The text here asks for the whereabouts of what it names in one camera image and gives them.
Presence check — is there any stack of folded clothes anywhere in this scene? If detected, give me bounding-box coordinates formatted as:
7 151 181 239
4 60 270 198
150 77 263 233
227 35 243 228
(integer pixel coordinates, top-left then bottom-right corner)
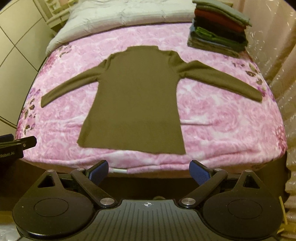
187 0 252 58

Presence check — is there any brown bed frame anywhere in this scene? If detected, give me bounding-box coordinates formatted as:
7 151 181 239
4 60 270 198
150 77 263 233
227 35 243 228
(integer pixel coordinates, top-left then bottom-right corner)
0 160 287 202

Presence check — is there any pink floral bed sheet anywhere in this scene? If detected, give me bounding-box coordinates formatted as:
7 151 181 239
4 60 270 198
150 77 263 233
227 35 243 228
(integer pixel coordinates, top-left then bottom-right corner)
15 22 288 176

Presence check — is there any yellow cable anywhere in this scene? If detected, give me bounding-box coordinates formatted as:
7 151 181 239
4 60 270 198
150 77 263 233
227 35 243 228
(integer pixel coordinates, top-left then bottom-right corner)
279 196 289 225

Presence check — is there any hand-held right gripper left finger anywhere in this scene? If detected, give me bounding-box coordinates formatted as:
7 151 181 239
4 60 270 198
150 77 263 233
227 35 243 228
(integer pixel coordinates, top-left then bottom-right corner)
37 160 116 208

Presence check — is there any white pillow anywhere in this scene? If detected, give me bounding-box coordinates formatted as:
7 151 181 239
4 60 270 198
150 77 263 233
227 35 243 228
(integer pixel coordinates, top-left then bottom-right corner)
45 0 197 55

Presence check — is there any cream sliding-door wardrobe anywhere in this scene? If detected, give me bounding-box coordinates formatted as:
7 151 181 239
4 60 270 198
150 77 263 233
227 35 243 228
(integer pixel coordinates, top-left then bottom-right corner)
0 0 60 130

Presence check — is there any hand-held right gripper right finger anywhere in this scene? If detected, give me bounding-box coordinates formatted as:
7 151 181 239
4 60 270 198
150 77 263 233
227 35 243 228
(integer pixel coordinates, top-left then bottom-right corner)
180 160 266 207

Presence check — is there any brown long-sleeved shirt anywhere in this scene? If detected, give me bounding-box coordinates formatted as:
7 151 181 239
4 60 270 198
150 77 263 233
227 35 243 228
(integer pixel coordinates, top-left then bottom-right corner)
41 45 263 155

